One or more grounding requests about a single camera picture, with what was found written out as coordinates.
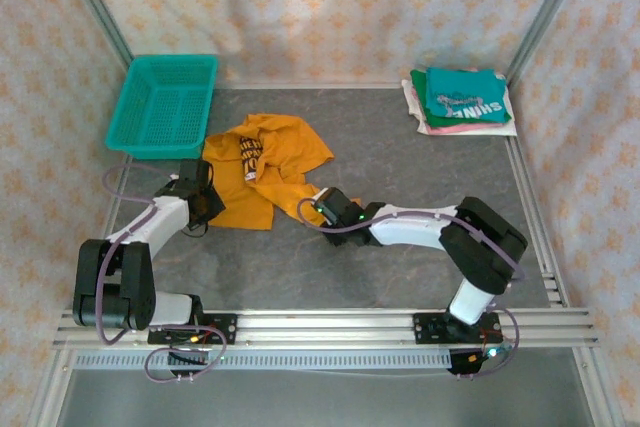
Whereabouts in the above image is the left thin black camera cable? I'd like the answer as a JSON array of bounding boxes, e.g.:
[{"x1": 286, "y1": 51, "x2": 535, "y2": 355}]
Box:
[{"x1": 179, "y1": 219, "x2": 211, "y2": 238}]

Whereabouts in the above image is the narrow aluminium side rail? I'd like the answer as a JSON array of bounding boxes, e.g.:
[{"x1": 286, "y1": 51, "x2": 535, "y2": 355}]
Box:
[{"x1": 102, "y1": 161, "x2": 132, "y2": 243}]

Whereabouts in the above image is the aluminium frame post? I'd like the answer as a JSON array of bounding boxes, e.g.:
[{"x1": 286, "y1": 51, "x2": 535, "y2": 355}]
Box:
[
  {"x1": 507, "y1": 0, "x2": 596, "y2": 81},
  {"x1": 54, "y1": 0, "x2": 135, "y2": 68}
]

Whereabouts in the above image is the short aluminium table edge rail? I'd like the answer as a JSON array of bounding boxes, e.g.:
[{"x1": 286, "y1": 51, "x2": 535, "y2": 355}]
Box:
[{"x1": 219, "y1": 80, "x2": 407, "y2": 91}]

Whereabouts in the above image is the slotted grey cable duct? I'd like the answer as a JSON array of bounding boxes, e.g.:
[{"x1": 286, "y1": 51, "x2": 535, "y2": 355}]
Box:
[{"x1": 74, "y1": 350, "x2": 454, "y2": 371}]

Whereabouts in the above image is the teal plastic basket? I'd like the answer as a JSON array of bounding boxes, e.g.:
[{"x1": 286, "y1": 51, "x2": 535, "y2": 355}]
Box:
[{"x1": 103, "y1": 53, "x2": 220, "y2": 162}]

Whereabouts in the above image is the aluminium frame leg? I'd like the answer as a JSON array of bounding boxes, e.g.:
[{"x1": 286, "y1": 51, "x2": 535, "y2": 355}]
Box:
[
  {"x1": 27, "y1": 346, "x2": 76, "y2": 427},
  {"x1": 572, "y1": 346, "x2": 626, "y2": 427}
]

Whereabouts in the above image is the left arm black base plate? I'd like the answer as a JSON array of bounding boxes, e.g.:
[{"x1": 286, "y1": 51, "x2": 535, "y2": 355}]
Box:
[{"x1": 148, "y1": 314, "x2": 239, "y2": 347}]

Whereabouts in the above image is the teal folded printed t-shirt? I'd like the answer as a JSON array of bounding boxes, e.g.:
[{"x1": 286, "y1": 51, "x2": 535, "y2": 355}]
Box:
[{"x1": 424, "y1": 66, "x2": 512, "y2": 124}]

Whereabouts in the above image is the patterned fabric backdrop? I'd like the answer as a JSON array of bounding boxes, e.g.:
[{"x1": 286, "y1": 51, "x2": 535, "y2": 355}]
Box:
[{"x1": 0, "y1": 0, "x2": 640, "y2": 427}]

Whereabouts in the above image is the aluminium mounting rail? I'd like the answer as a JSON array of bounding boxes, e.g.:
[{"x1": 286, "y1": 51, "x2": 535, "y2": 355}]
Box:
[{"x1": 52, "y1": 309, "x2": 600, "y2": 349}]

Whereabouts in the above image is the stack of folded clothes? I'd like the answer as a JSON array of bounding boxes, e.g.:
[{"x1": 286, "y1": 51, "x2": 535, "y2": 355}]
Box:
[{"x1": 401, "y1": 77, "x2": 519, "y2": 137}]

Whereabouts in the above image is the green folded t-shirt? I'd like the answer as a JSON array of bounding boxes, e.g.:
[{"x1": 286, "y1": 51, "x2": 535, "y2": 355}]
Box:
[{"x1": 410, "y1": 69, "x2": 512, "y2": 129}]

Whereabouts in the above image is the orange t-shirt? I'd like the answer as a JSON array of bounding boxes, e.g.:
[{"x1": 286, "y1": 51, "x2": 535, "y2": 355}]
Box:
[{"x1": 201, "y1": 113, "x2": 335, "y2": 232}]

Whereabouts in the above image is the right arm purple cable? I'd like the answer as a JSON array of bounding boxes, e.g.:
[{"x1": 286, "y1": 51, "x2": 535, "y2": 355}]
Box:
[{"x1": 298, "y1": 196, "x2": 526, "y2": 381}]

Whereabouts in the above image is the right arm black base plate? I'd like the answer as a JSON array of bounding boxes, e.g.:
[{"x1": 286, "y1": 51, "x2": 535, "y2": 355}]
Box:
[{"x1": 413, "y1": 311, "x2": 501, "y2": 347}]

